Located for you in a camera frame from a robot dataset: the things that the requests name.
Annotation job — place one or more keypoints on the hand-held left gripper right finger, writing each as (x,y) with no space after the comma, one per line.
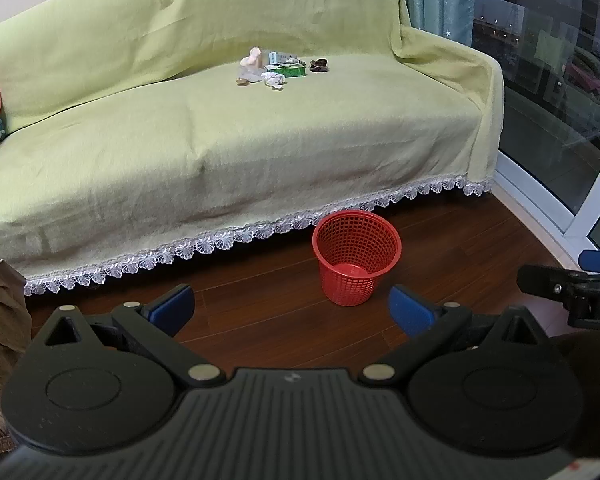
(410,310)

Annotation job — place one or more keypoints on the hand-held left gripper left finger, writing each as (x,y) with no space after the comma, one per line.
(172,307)

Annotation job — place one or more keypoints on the white tissue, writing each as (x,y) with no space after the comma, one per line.
(272,80)

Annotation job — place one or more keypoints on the sofa with green cover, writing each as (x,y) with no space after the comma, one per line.
(180,160)

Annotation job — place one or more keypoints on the small light blue box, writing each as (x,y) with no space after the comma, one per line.
(280,56)

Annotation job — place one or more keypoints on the red plastic mesh basket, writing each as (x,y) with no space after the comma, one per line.
(350,285)

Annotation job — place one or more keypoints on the white window frame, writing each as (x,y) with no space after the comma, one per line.
(587,205)

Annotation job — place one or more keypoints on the small brown item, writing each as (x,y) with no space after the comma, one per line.
(319,65)

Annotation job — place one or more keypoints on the brown quilted cloth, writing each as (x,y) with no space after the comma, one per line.
(2,320)

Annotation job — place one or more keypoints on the green and white box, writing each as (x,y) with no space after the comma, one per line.
(289,71)

